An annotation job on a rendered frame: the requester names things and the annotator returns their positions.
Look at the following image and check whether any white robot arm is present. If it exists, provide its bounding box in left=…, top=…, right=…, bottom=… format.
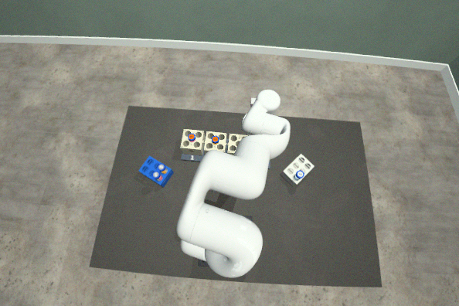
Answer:
left=176, top=90, right=290, bottom=277

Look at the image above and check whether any cream block with round holes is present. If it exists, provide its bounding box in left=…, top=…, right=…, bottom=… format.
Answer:
left=181, top=129, right=205, bottom=155
left=227, top=134, right=249, bottom=155
left=204, top=131, right=226, bottom=153

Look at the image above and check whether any white tube rack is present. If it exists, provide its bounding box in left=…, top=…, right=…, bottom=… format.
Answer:
left=281, top=154, right=314, bottom=186

